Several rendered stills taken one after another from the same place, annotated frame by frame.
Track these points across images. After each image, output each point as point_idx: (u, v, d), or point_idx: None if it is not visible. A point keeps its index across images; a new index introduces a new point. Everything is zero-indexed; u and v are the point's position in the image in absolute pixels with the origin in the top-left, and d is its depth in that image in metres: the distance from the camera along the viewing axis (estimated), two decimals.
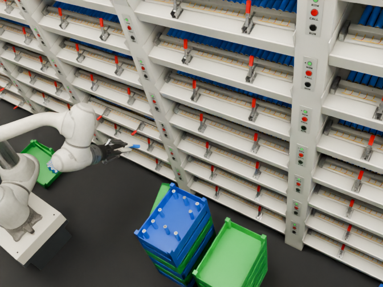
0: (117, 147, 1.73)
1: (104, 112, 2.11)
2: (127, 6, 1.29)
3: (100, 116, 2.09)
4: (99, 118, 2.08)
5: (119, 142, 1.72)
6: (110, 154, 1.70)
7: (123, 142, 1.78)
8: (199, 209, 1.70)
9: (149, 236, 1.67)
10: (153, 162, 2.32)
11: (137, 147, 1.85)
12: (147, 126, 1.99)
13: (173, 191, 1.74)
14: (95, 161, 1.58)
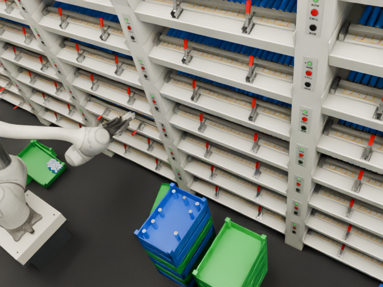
0: (115, 121, 1.91)
1: (104, 112, 2.11)
2: (127, 6, 1.29)
3: (100, 116, 2.09)
4: (99, 118, 2.08)
5: (112, 119, 1.93)
6: (114, 126, 1.87)
7: None
8: (199, 209, 1.70)
9: (149, 236, 1.67)
10: (153, 162, 2.32)
11: None
12: (147, 126, 1.99)
13: (173, 191, 1.74)
14: None
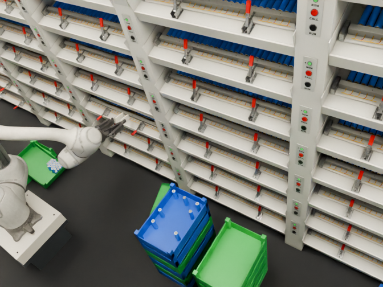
0: (115, 128, 1.90)
1: (104, 112, 2.11)
2: (127, 6, 1.29)
3: (100, 116, 2.09)
4: (99, 118, 2.08)
5: (119, 130, 1.89)
6: None
7: (124, 121, 1.92)
8: (199, 209, 1.70)
9: None
10: (153, 162, 2.32)
11: None
12: (147, 126, 1.99)
13: (173, 191, 1.74)
14: None
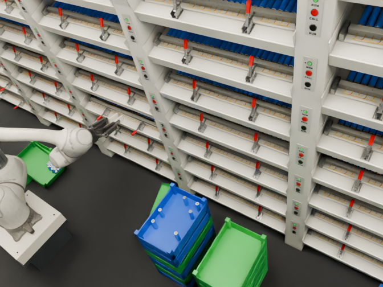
0: (102, 123, 1.90)
1: (104, 112, 2.11)
2: (127, 6, 1.29)
3: (100, 116, 2.09)
4: (99, 118, 2.08)
5: (98, 121, 1.91)
6: (101, 128, 1.86)
7: None
8: (199, 209, 1.70)
9: None
10: (153, 162, 2.32)
11: None
12: (147, 126, 1.99)
13: (133, 113, 2.05)
14: None
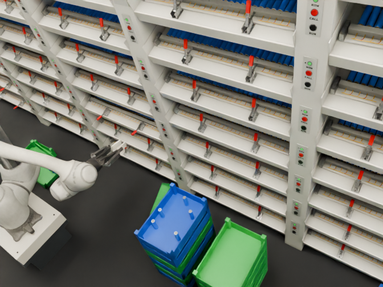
0: (111, 157, 1.84)
1: (104, 112, 2.11)
2: (127, 6, 1.29)
3: (100, 116, 2.09)
4: (99, 118, 2.08)
5: (115, 159, 1.83)
6: None
7: (121, 149, 1.86)
8: None
9: None
10: (153, 162, 2.32)
11: None
12: (147, 126, 1.99)
13: (133, 113, 2.05)
14: None
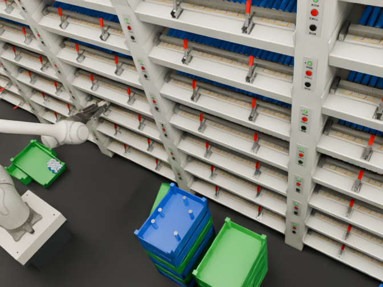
0: None
1: (105, 110, 2.11)
2: (127, 6, 1.29)
3: None
4: None
5: (100, 114, 2.02)
6: None
7: (105, 105, 2.06)
8: None
9: None
10: (153, 162, 2.32)
11: None
12: (149, 123, 1.99)
13: None
14: None
